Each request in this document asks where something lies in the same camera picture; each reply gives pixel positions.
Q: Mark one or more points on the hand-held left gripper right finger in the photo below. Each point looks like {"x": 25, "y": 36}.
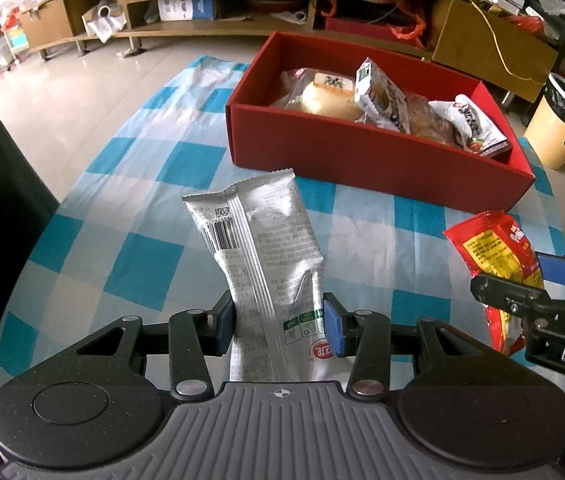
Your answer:
{"x": 335, "y": 330}

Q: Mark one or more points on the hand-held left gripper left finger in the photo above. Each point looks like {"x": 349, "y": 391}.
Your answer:
{"x": 222, "y": 322}

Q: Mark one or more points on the red snack packet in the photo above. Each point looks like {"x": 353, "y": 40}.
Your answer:
{"x": 492, "y": 250}

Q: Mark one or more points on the silver grey snack packet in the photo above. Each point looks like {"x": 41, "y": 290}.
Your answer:
{"x": 267, "y": 240}

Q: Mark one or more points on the small white red packet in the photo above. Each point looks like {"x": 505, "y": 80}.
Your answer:
{"x": 472, "y": 120}

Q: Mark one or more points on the red cardboard box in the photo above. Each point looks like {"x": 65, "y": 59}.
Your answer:
{"x": 362, "y": 160}

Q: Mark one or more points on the clear bag of yellow snacks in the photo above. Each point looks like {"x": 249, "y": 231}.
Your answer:
{"x": 425, "y": 122}

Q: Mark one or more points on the round steamed bun packet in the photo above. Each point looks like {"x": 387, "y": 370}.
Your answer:
{"x": 327, "y": 102}

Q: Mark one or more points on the white green snack packet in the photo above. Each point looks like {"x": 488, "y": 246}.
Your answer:
{"x": 380, "y": 95}

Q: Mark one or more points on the blue white checkered tablecloth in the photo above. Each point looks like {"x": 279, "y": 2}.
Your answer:
{"x": 137, "y": 270}

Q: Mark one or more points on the cream trash bin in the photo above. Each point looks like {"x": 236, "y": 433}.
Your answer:
{"x": 557, "y": 135}

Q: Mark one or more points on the red plastic bag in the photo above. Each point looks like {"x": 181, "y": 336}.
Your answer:
{"x": 527, "y": 25}

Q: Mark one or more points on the wooden tv stand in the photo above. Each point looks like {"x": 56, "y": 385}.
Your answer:
{"x": 472, "y": 35}

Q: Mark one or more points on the orange plastic bag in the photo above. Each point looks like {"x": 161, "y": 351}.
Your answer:
{"x": 410, "y": 30}

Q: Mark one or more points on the blue and white box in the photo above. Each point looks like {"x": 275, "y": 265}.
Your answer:
{"x": 182, "y": 7}

